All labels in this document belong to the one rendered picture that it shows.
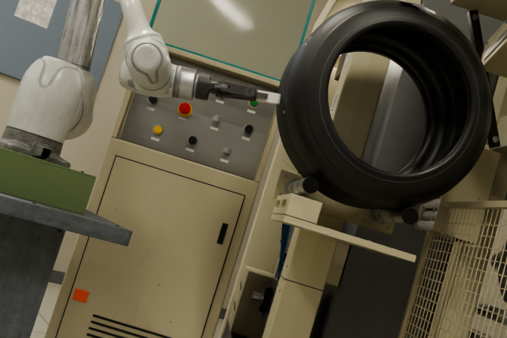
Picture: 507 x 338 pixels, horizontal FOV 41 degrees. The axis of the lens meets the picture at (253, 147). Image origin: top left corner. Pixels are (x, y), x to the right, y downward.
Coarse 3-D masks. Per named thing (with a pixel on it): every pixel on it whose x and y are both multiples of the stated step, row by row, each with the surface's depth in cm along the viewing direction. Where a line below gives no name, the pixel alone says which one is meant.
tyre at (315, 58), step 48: (384, 0) 185; (336, 48) 177; (384, 48) 209; (432, 48) 204; (288, 96) 181; (432, 96) 210; (480, 96) 183; (288, 144) 190; (336, 144) 175; (432, 144) 208; (480, 144) 182; (336, 192) 183; (384, 192) 176; (432, 192) 180
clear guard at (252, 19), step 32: (160, 0) 244; (192, 0) 246; (224, 0) 246; (256, 0) 247; (288, 0) 248; (160, 32) 244; (192, 32) 245; (224, 32) 245; (256, 32) 246; (288, 32) 247; (256, 64) 245
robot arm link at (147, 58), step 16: (128, 0) 175; (128, 16) 173; (144, 16) 174; (128, 32) 172; (144, 32) 170; (128, 48) 169; (144, 48) 164; (160, 48) 166; (128, 64) 167; (144, 64) 164; (160, 64) 166; (144, 80) 168; (160, 80) 171
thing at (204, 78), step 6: (198, 78) 186; (204, 78) 186; (210, 78) 187; (198, 84) 185; (204, 84) 185; (210, 84) 185; (198, 90) 185; (204, 90) 185; (210, 90) 187; (216, 90) 185; (198, 96) 187; (204, 96) 186
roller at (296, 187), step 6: (300, 180) 187; (306, 180) 179; (312, 180) 179; (288, 186) 211; (294, 186) 196; (300, 186) 183; (306, 186) 179; (312, 186) 179; (318, 186) 179; (294, 192) 200; (300, 192) 189; (306, 192) 180; (312, 192) 179
